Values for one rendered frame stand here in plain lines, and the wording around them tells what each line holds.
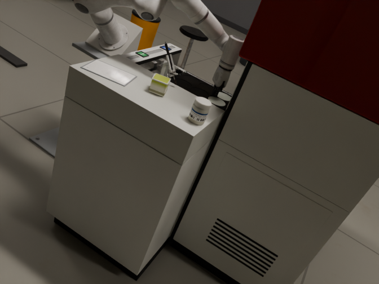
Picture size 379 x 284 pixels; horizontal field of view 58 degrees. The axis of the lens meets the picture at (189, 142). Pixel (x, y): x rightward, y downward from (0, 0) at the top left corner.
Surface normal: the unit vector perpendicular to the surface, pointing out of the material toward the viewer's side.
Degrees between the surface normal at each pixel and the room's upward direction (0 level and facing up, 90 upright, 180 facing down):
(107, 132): 90
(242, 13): 90
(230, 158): 90
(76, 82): 90
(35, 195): 0
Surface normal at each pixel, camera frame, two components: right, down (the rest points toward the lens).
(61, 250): 0.32, -0.80
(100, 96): -0.43, 0.35
